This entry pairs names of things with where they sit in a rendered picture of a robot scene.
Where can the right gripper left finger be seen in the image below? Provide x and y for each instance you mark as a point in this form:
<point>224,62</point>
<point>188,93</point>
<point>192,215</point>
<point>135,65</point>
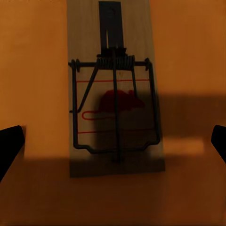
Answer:
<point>11,141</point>

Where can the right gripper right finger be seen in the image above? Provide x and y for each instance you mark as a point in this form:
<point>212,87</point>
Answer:
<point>218,139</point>

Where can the cabinet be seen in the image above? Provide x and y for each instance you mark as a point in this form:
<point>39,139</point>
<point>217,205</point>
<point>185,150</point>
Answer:
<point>189,39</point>

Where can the mousetrap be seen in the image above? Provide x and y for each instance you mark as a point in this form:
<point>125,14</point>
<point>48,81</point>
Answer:
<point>114,111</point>

